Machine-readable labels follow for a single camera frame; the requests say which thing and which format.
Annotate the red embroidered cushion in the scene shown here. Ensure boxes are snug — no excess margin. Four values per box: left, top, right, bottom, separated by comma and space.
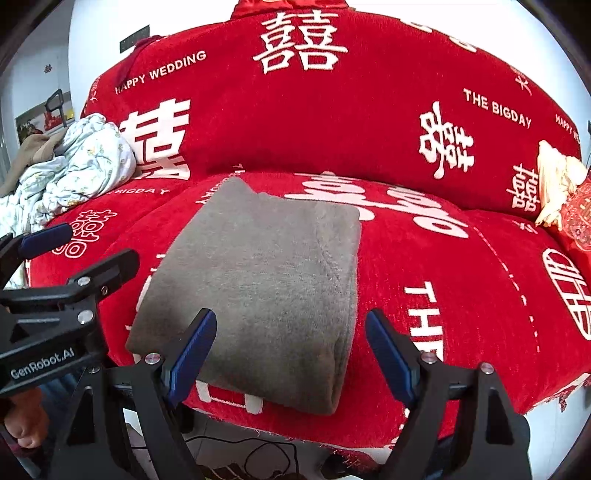
560, 178, 591, 252

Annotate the black chair frame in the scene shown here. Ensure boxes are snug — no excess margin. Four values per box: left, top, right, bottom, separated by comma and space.
45, 89, 64, 121

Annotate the black wall panel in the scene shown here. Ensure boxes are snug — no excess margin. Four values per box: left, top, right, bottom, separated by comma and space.
119, 25, 151, 52

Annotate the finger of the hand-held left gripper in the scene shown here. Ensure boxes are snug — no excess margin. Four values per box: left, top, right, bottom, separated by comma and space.
0, 223, 74, 289
0, 249, 140, 342

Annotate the white floral blanket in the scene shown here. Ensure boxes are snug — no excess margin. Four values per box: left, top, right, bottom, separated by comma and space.
0, 113, 137, 287

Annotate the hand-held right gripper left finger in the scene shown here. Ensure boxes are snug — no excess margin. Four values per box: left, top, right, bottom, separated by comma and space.
48, 308, 218, 480

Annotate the person's left hand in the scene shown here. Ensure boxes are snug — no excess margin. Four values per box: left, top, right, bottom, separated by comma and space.
0, 388, 51, 449

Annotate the brown cloth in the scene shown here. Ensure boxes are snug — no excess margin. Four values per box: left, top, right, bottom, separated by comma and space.
0, 131, 65, 197

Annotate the grey knitted sweater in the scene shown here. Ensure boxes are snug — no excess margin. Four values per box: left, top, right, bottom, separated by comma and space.
126, 178, 363, 415

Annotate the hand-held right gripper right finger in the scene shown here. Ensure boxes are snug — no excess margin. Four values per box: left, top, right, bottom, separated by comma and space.
365, 308, 532, 480

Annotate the cream cloth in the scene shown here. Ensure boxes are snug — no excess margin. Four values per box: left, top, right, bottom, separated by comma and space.
536, 140, 589, 227

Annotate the red wedding sofa cover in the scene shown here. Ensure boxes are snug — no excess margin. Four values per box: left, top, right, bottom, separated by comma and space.
25, 9, 591, 467

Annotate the black cable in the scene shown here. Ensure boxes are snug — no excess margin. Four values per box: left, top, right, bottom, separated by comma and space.
185, 436, 301, 480

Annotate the red satin cushion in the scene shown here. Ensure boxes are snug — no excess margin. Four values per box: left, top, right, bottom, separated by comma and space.
231, 0, 352, 19

